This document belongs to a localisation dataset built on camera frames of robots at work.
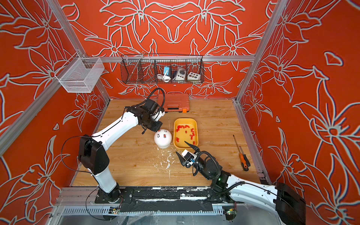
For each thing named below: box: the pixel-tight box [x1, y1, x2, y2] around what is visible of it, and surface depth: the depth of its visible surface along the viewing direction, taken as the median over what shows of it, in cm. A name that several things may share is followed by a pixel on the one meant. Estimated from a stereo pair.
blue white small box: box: [163, 66, 170, 76], surface depth 85 cm
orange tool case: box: [157, 93, 190, 113], surface depth 115 cm
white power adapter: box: [174, 67, 187, 81], surface depth 93 cm
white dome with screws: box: [153, 128, 173, 149], surface depth 88 cm
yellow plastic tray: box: [172, 117, 199, 150], surface depth 100 cm
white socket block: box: [187, 71, 201, 81], surface depth 96 cm
